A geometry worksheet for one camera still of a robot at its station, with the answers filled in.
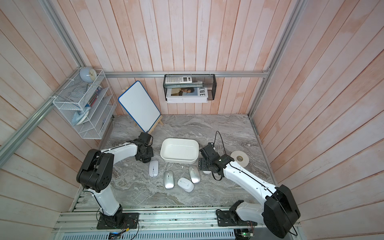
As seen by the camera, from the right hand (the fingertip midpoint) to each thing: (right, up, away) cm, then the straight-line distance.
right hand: (206, 162), depth 85 cm
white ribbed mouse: (-12, -12, -2) cm, 17 cm away
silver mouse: (-22, -10, +1) cm, 24 cm away
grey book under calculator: (-5, +47, +5) cm, 47 cm away
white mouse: (-32, -5, +5) cm, 33 cm away
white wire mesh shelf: (-68, +33, 0) cm, 76 cm away
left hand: (-38, +2, +13) cm, 40 cm away
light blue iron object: (-71, +27, -4) cm, 75 cm away
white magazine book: (-11, +41, +9) cm, 43 cm away
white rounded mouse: (-6, -8, +3) cm, 11 cm away
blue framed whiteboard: (-47, +39, +17) cm, 63 cm away
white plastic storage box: (-14, +4, +18) cm, 24 cm away
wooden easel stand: (-32, +26, +23) cm, 47 cm away
